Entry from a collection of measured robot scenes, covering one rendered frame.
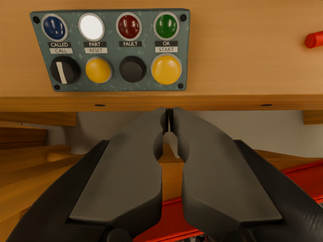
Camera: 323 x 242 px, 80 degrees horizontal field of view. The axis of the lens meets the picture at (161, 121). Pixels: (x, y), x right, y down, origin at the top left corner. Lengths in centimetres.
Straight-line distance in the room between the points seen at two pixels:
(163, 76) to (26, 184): 42
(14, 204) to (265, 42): 52
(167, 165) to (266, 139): 99
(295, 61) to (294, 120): 108
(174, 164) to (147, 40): 20
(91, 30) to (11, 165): 73
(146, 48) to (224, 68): 10
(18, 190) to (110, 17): 41
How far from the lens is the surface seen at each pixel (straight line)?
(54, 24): 22
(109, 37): 21
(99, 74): 21
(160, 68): 20
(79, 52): 22
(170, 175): 33
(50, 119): 101
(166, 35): 20
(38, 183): 57
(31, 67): 29
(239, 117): 121
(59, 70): 22
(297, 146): 136
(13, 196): 51
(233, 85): 25
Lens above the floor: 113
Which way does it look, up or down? 86 degrees down
